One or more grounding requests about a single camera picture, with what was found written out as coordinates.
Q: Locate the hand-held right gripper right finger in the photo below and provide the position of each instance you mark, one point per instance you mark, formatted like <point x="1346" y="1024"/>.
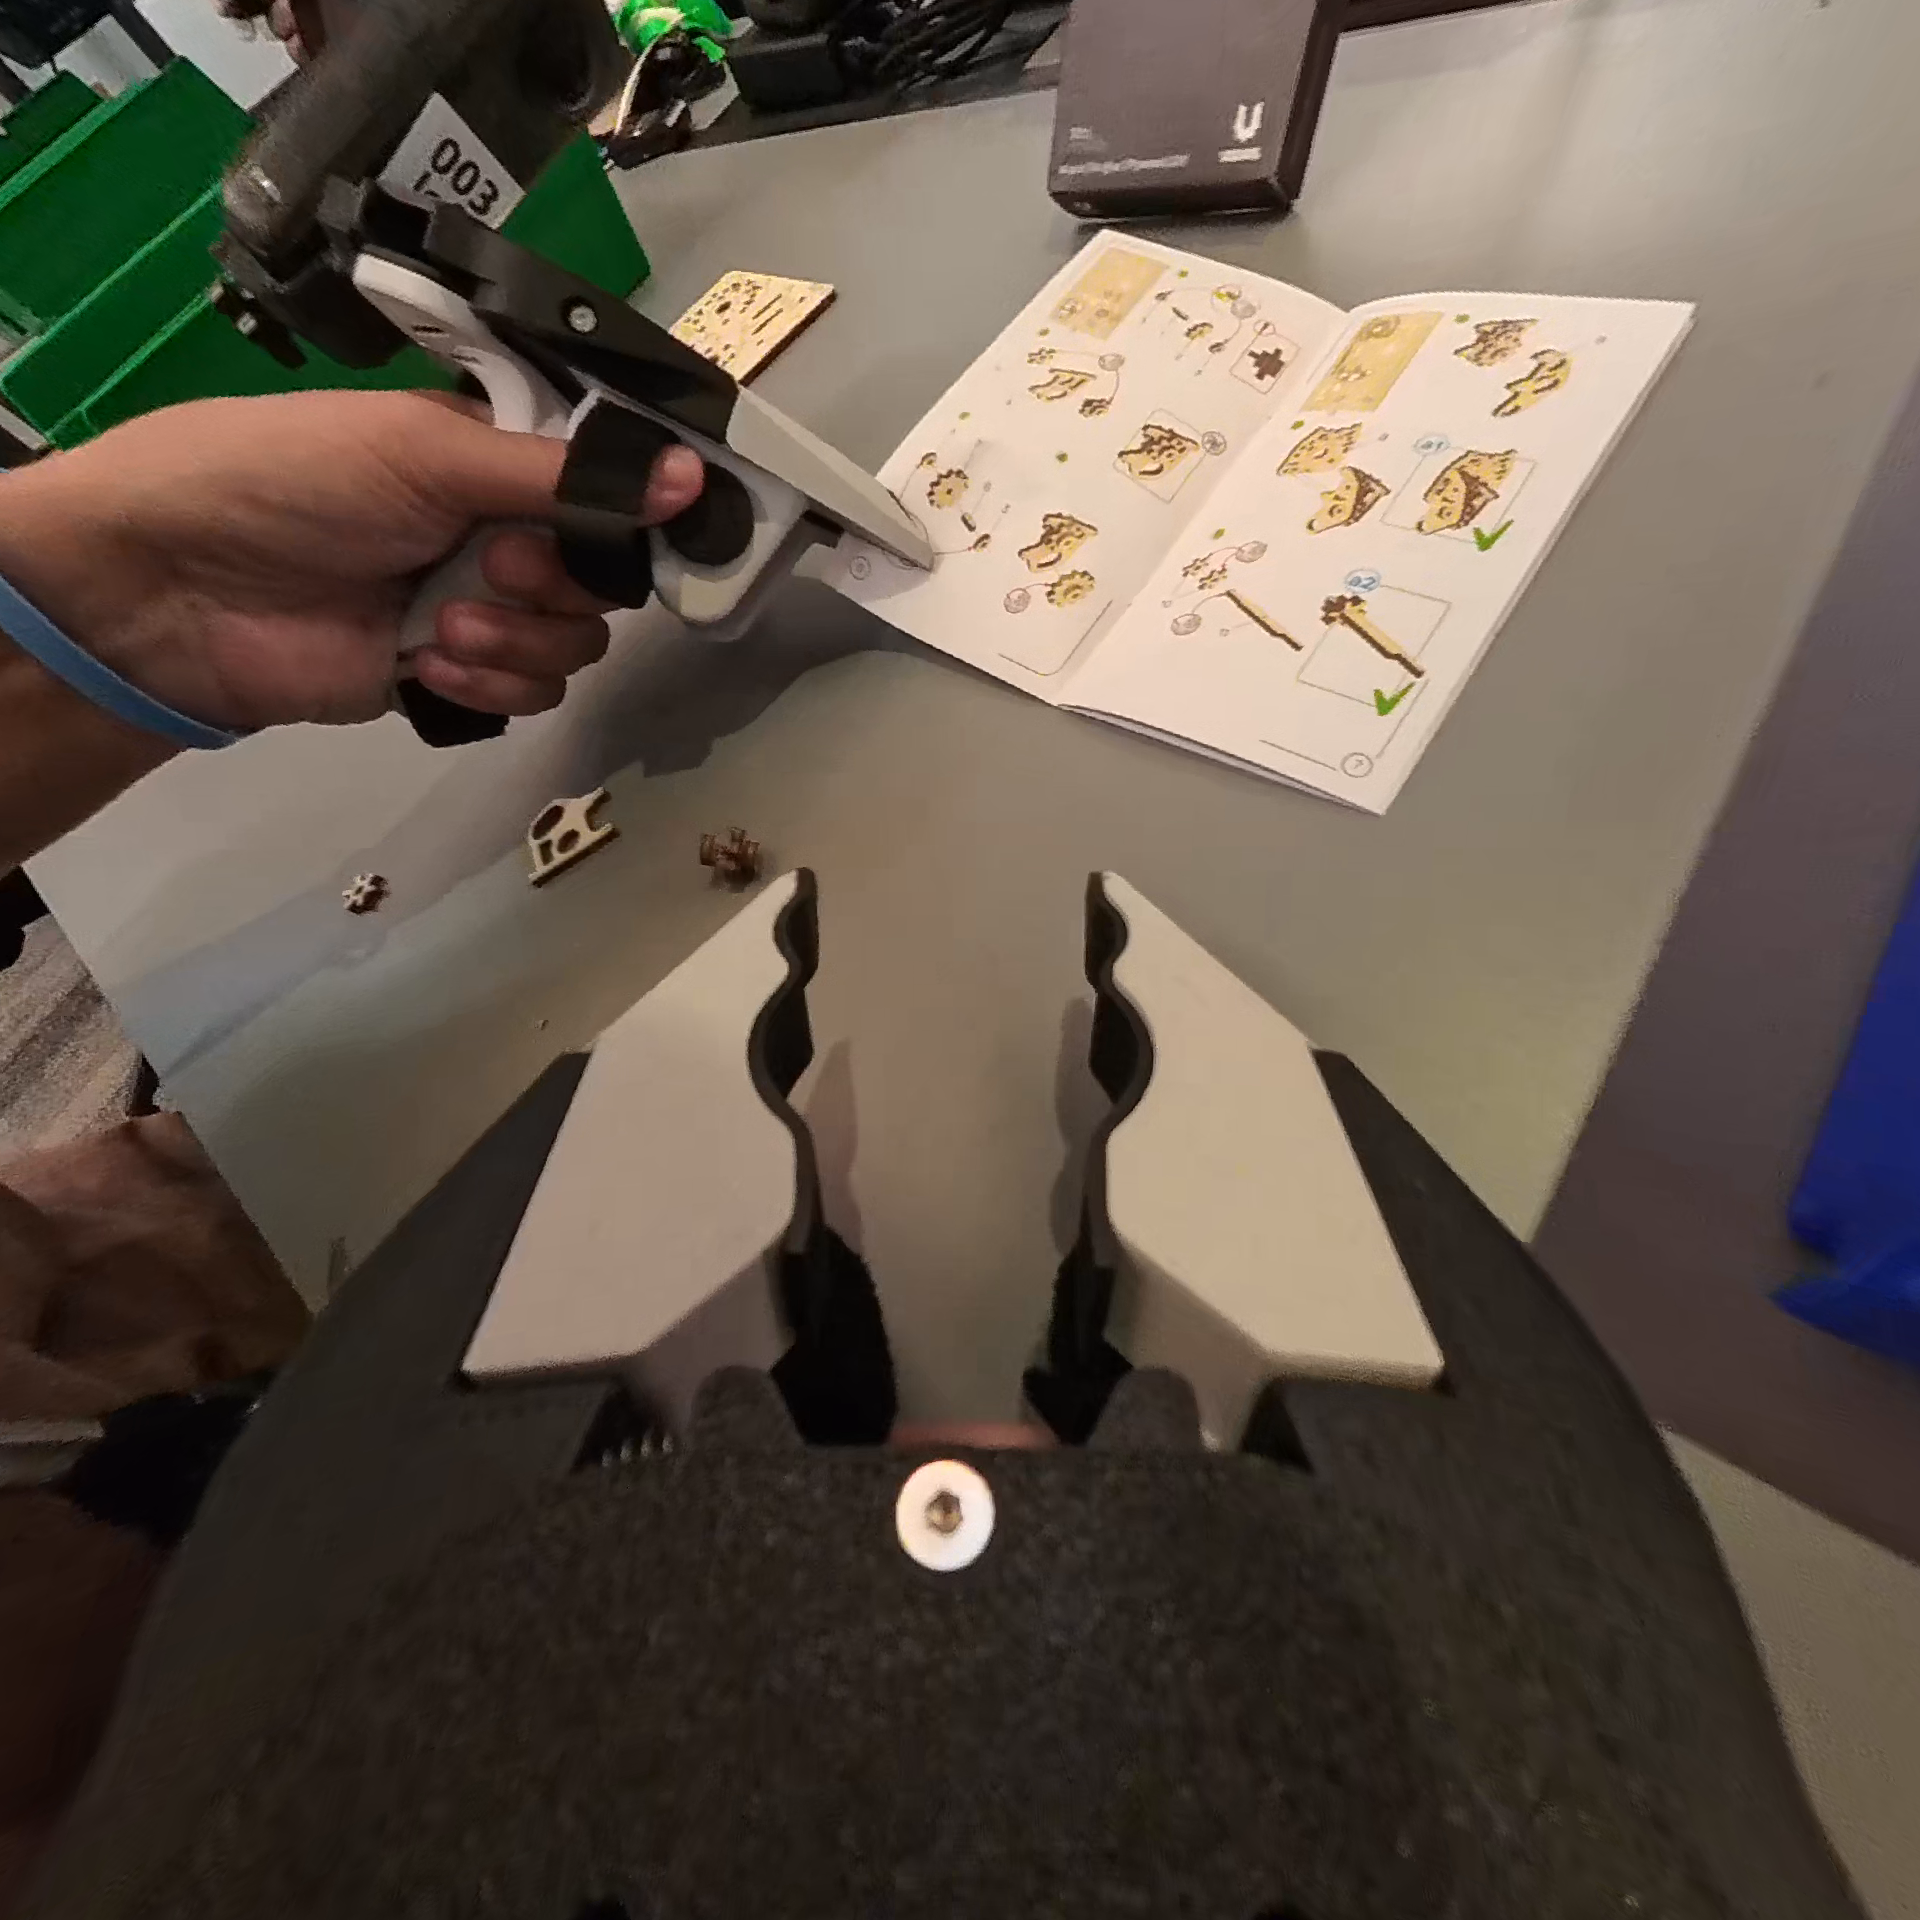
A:
<point x="1274" y="1201"/>

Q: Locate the small assembled wooden part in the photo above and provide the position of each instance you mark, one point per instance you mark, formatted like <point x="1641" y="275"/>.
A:
<point x="731" y="859"/>

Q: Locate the wooden puzzle sheet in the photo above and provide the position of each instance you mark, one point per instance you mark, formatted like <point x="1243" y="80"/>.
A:
<point x="750" y="323"/>

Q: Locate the white instruction booklet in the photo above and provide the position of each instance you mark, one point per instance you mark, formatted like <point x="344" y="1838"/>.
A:
<point x="1201" y="631"/>

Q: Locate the person's left hand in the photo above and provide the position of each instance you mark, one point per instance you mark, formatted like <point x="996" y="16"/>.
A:
<point x="225" y="570"/>

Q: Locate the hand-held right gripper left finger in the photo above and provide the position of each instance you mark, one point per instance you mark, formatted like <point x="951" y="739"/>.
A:
<point x="644" y="1201"/>

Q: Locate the black cardboard box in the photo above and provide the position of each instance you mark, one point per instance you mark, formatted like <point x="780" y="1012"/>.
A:
<point x="1184" y="90"/>

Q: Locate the blue plastic bin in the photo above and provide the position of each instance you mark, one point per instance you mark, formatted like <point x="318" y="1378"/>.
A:
<point x="1874" y="1170"/>

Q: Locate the wooden part with holes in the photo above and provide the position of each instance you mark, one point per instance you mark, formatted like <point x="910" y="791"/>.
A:
<point x="596" y="840"/>

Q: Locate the small wooden gear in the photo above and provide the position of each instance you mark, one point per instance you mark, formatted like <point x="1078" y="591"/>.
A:
<point x="364" y="895"/>

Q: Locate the person's left forearm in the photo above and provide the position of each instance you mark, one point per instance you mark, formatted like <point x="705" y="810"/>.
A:
<point x="44" y="780"/>

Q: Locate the blue wristband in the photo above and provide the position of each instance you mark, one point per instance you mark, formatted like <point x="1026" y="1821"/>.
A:
<point x="91" y="675"/>

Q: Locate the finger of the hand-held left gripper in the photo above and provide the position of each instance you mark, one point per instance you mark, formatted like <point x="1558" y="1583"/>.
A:
<point x="811" y="473"/>

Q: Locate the green plastic bin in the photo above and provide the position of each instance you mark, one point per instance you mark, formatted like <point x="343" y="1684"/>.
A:
<point x="104" y="181"/>
<point x="150" y="361"/>

